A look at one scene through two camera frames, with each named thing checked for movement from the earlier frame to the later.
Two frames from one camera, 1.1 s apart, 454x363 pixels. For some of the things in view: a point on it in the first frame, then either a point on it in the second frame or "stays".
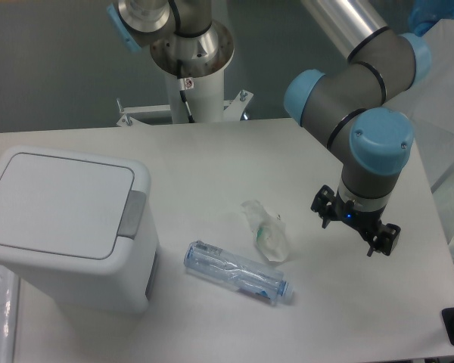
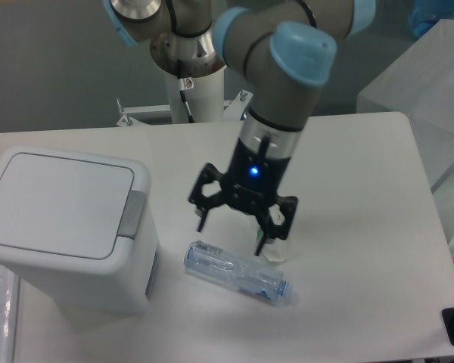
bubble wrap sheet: x=1 y=299 stays
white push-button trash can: x=81 y=227 stays
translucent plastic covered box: x=439 y=110 stays
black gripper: x=384 y=240 → x=256 y=176
